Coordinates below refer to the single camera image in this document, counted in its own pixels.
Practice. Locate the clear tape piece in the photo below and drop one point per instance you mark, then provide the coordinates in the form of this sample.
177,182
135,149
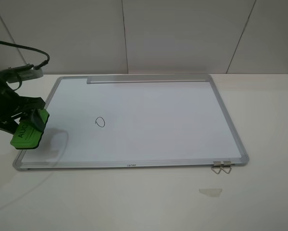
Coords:
211,192

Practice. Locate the silver hanging clip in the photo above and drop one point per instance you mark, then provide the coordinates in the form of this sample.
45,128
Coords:
217,167
226,167

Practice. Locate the white aluminium-framed whiteboard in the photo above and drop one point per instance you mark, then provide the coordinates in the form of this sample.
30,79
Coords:
127,121

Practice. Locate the right silver hanging clip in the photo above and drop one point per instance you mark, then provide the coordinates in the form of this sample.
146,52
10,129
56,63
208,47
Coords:
226,167

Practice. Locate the green foam whiteboard eraser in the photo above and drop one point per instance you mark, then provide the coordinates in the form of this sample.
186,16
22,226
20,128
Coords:
30,130

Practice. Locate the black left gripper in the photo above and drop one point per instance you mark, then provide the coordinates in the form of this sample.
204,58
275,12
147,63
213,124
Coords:
13,106

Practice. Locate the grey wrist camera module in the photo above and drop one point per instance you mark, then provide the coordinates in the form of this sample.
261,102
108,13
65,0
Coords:
23,73

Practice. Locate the left silver hanging clip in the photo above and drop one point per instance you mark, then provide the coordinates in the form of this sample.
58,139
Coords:
217,167

